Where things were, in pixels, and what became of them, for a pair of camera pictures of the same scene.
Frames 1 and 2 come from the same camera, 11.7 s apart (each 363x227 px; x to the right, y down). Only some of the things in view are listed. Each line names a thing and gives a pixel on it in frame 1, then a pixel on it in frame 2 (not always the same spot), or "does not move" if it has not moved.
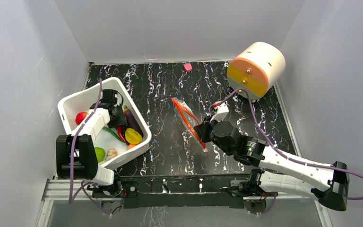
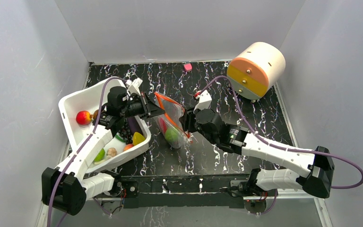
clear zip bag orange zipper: x=192 y=121 → x=170 y=123
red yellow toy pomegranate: x=80 y=117 does not move
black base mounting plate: x=212 y=191 does not move
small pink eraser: x=188 y=67 does not move
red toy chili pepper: x=119 y=133 → x=163 y=124
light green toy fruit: x=100 y=153 does not move
